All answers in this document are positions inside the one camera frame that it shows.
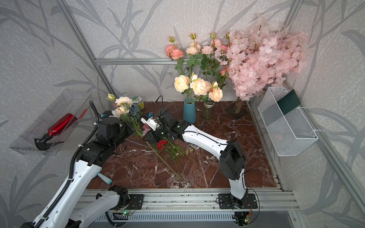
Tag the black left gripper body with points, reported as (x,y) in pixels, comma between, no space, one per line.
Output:
(124,131)

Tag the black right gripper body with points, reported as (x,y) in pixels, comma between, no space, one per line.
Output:
(161,132)

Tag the cream peony stem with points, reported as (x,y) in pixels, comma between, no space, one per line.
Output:
(121,110)

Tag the peach single rose stem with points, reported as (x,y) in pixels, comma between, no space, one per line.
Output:
(206,91)

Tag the pink rose spray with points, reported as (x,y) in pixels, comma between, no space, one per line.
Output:
(211,64)
(221,57)

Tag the pink rose spray stem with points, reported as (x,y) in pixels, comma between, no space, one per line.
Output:
(176,54)

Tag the peach rose spray stem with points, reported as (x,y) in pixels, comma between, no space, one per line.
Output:
(194,55)

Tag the large peach rose spray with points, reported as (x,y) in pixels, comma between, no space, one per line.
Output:
(185,85)

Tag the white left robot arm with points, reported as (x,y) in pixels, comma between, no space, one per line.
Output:
(86,164)

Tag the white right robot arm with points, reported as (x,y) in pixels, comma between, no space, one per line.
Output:
(232,159)

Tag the teal ceramic vase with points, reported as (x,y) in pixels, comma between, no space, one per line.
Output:
(189,110)

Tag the clear glass vase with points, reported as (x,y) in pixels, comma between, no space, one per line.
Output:
(207,112)

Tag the red carnation stem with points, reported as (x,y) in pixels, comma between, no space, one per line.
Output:
(174,150)

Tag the lilac carnation stem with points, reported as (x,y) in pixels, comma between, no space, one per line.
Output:
(146,129)

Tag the blue-grey rose bunch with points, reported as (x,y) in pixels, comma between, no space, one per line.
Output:
(135,111)

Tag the small yellow lidded jar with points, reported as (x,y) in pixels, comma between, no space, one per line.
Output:
(139,102)

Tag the red spray bottle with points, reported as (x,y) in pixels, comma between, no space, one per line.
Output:
(43,144)

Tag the pink cherry blossom tree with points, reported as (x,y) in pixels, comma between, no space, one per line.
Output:
(263,55)

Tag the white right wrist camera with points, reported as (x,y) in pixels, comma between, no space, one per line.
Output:
(151,121)

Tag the teal handled scraper tool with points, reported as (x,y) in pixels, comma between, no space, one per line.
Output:
(104,178)

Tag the clear plastic wall bin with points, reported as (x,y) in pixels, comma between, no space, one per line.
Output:
(69,101)

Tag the white wire mesh basket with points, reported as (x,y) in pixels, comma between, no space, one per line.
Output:
(290,134)

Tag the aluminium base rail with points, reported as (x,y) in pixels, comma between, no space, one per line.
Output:
(208,200)

